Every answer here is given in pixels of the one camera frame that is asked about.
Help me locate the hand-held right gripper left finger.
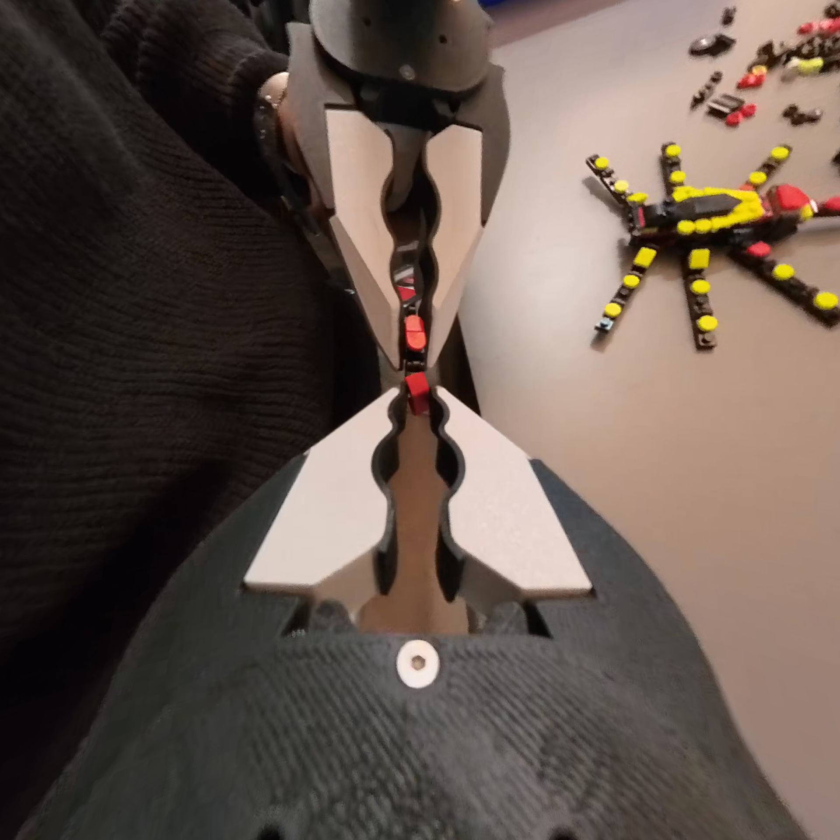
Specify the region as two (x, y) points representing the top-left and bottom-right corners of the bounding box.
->
(244, 386), (404, 622)

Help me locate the silver wristwatch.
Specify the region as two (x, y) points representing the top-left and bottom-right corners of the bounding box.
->
(252, 69), (294, 149)

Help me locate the pile of loose lego pieces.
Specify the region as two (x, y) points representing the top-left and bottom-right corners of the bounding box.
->
(688, 5), (840, 130)

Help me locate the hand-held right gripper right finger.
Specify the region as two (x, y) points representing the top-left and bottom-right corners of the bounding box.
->
(435, 386), (593, 622)

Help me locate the person's left hand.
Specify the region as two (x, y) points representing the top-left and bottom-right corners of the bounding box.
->
(274, 95), (315, 181)

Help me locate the person's black sweater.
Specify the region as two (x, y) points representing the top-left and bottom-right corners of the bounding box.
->
(0, 0), (395, 840)

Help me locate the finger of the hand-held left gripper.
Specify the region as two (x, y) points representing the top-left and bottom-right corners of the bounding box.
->
(285, 23), (404, 370)
(419, 66), (513, 366)

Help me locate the person's left forearm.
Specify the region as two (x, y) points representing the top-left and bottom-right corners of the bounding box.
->
(98, 0), (290, 217)

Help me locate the black yellow lego scorpion model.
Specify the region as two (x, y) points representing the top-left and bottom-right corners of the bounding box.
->
(586, 141), (840, 353)

